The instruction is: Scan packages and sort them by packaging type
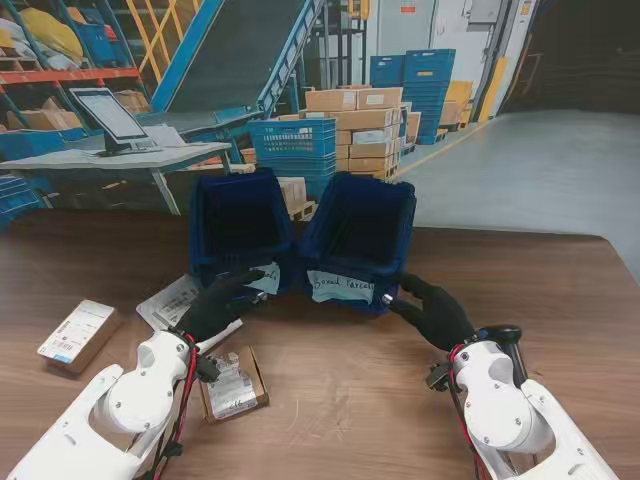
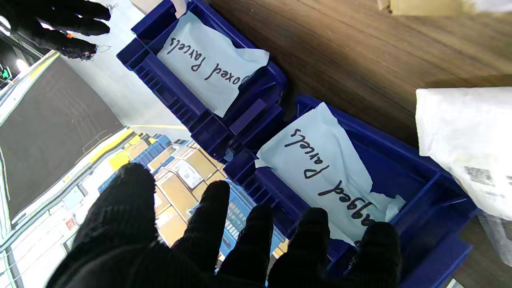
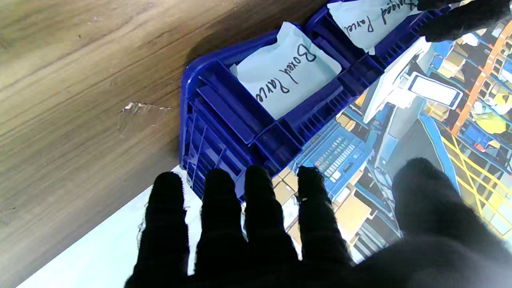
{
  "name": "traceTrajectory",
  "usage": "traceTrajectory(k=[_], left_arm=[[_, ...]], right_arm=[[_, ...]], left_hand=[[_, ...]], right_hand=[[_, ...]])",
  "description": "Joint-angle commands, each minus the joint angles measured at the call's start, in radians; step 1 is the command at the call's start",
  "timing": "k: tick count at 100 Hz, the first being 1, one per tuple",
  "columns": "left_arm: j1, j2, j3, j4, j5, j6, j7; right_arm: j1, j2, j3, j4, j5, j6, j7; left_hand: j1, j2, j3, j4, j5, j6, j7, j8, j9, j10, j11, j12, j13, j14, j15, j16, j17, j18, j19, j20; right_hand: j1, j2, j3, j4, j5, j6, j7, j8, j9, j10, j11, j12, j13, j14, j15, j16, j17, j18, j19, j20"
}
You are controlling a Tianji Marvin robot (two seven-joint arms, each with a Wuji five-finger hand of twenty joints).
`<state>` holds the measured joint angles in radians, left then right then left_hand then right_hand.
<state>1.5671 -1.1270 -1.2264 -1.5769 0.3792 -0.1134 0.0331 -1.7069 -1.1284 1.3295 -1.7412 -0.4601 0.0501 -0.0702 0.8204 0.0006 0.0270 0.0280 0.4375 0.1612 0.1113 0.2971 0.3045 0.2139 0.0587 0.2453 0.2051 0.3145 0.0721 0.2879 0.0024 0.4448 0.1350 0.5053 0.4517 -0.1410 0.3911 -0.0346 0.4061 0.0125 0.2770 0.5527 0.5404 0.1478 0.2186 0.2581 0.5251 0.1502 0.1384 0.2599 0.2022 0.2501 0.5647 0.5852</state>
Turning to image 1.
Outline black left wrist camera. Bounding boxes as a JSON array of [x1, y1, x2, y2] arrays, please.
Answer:
[[196, 355, 222, 385]]

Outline paper label boxed parcels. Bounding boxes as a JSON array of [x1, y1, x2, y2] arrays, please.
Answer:
[[305, 268, 375, 305]]

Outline blue bin labelled bagged parcels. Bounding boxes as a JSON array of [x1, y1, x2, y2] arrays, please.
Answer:
[[188, 167, 297, 297]]

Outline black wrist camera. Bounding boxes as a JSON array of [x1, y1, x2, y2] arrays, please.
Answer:
[[425, 362, 452, 392], [196, 355, 222, 385]]

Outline tall cardboard box white label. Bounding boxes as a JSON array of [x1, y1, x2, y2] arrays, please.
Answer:
[[37, 299, 122, 375]]

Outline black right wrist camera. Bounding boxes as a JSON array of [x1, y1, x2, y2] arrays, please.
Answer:
[[425, 362, 452, 392]]

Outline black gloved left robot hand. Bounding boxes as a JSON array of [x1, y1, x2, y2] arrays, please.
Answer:
[[172, 268, 272, 350]]

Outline paper label bagged parcels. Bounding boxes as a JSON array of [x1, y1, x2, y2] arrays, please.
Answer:
[[243, 263, 281, 296]]

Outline blue bin labelled boxed parcels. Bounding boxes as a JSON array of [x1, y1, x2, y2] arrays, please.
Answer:
[[298, 170, 417, 316]]

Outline red black arm cable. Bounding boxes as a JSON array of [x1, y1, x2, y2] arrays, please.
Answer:
[[446, 347, 494, 480], [149, 333, 202, 480]]

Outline red black left arm cable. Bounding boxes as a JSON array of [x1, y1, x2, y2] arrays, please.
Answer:
[[149, 333, 202, 480]]

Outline red black right arm cable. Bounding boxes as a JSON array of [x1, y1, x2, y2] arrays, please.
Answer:
[[446, 347, 494, 480]]

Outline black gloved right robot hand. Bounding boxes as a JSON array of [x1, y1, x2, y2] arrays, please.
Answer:
[[383, 272, 477, 354]]

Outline white plastic mailer bag parcel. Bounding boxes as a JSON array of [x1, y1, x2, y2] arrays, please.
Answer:
[[135, 274, 245, 352]]

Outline printed warehouse backdrop banner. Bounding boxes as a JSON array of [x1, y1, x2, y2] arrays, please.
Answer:
[[0, 0, 640, 237]]

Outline flat cardboard box handwritten label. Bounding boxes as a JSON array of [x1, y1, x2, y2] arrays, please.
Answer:
[[198, 345, 270, 425]]

